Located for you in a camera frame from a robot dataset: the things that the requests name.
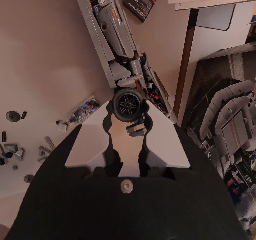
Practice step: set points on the light grey square lego plate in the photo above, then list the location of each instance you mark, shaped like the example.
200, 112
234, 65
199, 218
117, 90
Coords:
63, 127

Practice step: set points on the black lego connector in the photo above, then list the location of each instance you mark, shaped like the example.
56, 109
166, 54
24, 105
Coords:
8, 155
2, 161

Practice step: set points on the clear bag of lego pieces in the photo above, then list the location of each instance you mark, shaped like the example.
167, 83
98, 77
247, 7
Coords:
85, 111

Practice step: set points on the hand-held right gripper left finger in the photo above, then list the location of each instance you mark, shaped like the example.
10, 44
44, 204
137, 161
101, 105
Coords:
88, 143

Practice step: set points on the yellow lego box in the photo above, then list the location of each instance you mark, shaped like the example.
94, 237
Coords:
253, 13

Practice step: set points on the grey lego wedge piece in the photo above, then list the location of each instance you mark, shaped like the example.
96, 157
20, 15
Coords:
42, 159

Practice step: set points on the grey lego slope piece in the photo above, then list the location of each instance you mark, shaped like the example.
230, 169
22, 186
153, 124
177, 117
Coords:
20, 154
11, 146

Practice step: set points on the small grey lego stud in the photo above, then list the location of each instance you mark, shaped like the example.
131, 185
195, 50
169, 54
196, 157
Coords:
14, 167

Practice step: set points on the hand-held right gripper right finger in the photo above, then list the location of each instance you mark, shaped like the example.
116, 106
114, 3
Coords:
166, 143

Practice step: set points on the black battery pack red edge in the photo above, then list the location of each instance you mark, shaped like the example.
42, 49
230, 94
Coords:
139, 2

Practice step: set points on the dark grey long lego plate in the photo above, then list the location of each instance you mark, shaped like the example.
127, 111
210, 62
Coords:
45, 149

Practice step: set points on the light grey long lego plate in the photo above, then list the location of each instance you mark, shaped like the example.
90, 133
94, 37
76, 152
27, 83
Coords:
50, 141

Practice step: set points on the grey lego car model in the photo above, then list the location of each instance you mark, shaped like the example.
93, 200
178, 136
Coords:
114, 39

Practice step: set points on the dark lego box car print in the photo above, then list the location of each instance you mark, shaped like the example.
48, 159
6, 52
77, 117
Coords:
226, 123

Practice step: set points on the white cabinet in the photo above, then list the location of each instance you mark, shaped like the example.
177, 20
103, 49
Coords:
208, 41

